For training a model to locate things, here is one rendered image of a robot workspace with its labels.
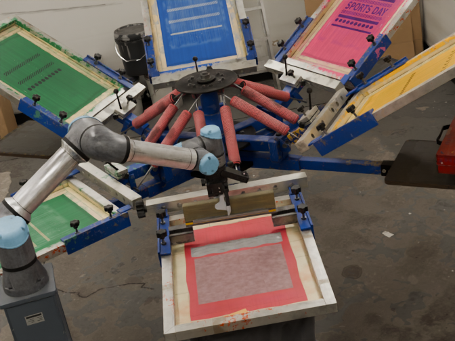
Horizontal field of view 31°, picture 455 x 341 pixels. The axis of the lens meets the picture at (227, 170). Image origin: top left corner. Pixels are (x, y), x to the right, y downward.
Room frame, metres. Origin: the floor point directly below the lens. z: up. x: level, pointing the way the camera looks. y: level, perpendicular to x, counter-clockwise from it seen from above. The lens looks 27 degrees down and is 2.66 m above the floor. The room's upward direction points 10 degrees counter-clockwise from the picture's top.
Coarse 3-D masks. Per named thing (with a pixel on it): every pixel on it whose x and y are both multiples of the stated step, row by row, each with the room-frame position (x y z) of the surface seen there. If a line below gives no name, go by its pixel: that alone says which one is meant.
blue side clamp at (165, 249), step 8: (168, 216) 2.98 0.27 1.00; (160, 224) 2.93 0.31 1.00; (168, 224) 2.92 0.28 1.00; (168, 232) 2.85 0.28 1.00; (160, 240) 2.80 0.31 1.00; (168, 240) 2.79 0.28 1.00; (160, 248) 2.74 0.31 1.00; (168, 248) 2.73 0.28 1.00; (160, 256) 2.70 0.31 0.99; (160, 264) 2.70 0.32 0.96
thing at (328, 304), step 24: (312, 240) 2.63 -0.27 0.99; (168, 264) 2.64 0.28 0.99; (312, 264) 2.47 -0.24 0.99; (168, 288) 2.47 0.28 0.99; (168, 312) 2.33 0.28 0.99; (264, 312) 2.24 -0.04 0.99; (288, 312) 2.22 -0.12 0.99; (312, 312) 2.22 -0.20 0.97; (168, 336) 2.21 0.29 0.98; (192, 336) 2.22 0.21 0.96
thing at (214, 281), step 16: (208, 240) 2.81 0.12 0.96; (224, 240) 2.79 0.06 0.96; (208, 256) 2.69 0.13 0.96; (224, 256) 2.67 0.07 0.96; (192, 272) 2.61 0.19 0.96; (208, 272) 2.59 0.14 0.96; (224, 272) 2.57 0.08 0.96; (240, 272) 2.55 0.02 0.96; (192, 288) 2.50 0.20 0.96; (208, 288) 2.48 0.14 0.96; (224, 288) 2.46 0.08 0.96; (240, 288) 2.45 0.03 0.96; (192, 304) 2.40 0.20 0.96; (208, 304) 2.38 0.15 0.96; (224, 304) 2.37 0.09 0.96; (240, 304) 2.35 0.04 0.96; (192, 320) 2.31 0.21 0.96
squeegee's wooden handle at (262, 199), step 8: (256, 192) 2.80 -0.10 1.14; (264, 192) 2.79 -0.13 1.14; (272, 192) 2.78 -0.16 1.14; (208, 200) 2.80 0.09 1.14; (216, 200) 2.79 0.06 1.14; (224, 200) 2.78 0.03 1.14; (232, 200) 2.78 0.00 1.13; (240, 200) 2.78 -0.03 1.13; (248, 200) 2.78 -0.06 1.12; (256, 200) 2.78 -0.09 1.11; (264, 200) 2.78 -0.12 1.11; (272, 200) 2.78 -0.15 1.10; (184, 208) 2.78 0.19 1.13; (192, 208) 2.78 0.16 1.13; (200, 208) 2.78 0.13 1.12; (208, 208) 2.78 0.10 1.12; (232, 208) 2.78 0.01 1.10; (240, 208) 2.78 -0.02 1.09; (248, 208) 2.78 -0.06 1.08; (256, 208) 2.78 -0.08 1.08; (272, 208) 2.78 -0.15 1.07; (184, 216) 2.78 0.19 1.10; (192, 216) 2.78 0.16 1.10; (200, 216) 2.78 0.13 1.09; (208, 216) 2.78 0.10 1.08; (216, 216) 2.78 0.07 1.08
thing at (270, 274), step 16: (240, 224) 2.89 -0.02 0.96; (256, 224) 2.87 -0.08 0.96; (272, 224) 2.85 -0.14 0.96; (288, 240) 2.71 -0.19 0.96; (240, 256) 2.65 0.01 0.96; (256, 256) 2.64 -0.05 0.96; (272, 256) 2.62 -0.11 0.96; (288, 256) 2.60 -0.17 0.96; (256, 272) 2.53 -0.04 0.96; (272, 272) 2.51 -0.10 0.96; (288, 272) 2.50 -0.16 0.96; (256, 288) 2.43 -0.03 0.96; (272, 288) 2.41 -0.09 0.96; (288, 288) 2.40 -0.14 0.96; (256, 304) 2.34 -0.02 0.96; (272, 304) 2.32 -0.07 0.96
